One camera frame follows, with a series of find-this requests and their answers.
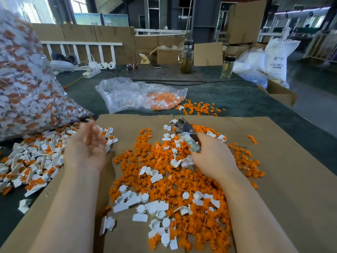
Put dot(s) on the small clear plastic bag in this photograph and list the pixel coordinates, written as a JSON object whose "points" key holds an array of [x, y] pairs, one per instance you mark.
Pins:
{"points": [[124, 94]]}

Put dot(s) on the pile of orange and white parts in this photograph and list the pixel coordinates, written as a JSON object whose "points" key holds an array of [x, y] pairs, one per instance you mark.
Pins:
{"points": [[184, 200]]}

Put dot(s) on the black phone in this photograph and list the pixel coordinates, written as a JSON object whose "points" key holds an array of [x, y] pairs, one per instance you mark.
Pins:
{"points": [[156, 65]]}

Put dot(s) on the large clear bag of seals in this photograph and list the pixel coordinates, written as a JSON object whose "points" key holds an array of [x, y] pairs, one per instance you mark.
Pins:
{"points": [[32, 94]]}

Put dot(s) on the dark steel pillar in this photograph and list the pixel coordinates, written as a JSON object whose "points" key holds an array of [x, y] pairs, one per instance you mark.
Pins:
{"points": [[207, 19]]}

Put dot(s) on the scatter of orange offcuts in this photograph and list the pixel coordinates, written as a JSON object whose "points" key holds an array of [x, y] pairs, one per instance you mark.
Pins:
{"points": [[200, 107]]}

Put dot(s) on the person's left forearm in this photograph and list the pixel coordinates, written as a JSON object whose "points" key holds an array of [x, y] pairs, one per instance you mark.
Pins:
{"points": [[68, 216]]}

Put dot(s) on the glass tea jar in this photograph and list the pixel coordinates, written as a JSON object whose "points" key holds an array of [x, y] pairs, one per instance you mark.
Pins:
{"points": [[187, 56]]}

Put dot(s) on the person's left hand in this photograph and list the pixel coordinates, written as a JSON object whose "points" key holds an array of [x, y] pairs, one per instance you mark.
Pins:
{"points": [[85, 149]]}

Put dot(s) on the open cardboard box with paper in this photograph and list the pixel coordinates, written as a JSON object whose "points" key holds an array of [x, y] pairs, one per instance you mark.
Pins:
{"points": [[167, 55]]}

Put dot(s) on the white metal rack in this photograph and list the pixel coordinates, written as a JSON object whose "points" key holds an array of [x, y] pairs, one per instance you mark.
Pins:
{"points": [[325, 45]]}

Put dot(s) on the white oval plastic device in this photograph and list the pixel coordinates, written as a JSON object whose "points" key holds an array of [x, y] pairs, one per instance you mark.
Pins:
{"points": [[62, 65]]}

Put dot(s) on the brown cardboard sheet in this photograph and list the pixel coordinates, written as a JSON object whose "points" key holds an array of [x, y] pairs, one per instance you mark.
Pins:
{"points": [[31, 218], [309, 184]]}

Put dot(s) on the white railing frame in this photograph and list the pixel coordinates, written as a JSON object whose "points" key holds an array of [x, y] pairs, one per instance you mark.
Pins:
{"points": [[81, 43]]}

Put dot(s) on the tall brown cardboard box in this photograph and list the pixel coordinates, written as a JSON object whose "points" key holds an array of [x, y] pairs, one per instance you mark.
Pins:
{"points": [[247, 21]]}

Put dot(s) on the clear blue plastic bag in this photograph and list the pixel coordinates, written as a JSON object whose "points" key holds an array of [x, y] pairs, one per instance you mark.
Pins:
{"points": [[250, 68]]}

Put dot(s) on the person's right hand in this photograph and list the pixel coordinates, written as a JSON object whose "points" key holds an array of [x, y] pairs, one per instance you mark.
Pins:
{"points": [[213, 155]]}

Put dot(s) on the white power strip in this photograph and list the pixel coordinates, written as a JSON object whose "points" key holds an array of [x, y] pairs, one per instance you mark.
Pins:
{"points": [[91, 72]]}

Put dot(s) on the pile of assembled white-orange parts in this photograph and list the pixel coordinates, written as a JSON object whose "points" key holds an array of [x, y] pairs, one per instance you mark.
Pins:
{"points": [[31, 158]]}

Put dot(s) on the glass bottle with black lid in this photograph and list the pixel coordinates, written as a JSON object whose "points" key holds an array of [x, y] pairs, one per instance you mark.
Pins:
{"points": [[228, 65]]}

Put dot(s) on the white woven sack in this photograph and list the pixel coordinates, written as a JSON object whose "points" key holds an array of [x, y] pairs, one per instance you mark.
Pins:
{"points": [[281, 59]]}

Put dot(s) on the flat brown cardboard panel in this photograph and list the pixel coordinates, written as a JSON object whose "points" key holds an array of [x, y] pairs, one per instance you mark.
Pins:
{"points": [[208, 53]]}

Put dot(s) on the row of upright cardboard sheets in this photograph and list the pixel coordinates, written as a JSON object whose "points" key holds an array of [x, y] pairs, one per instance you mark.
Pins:
{"points": [[122, 36]]}

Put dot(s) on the open brown cardboard box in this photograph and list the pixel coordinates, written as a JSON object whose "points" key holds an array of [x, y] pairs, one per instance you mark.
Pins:
{"points": [[277, 93]]}

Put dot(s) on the person's right forearm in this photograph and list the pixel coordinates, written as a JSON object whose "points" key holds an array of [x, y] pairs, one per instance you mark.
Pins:
{"points": [[258, 226]]}

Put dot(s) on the orange white plastic piece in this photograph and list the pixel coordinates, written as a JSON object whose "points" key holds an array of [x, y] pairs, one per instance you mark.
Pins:
{"points": [[111, 140]]}

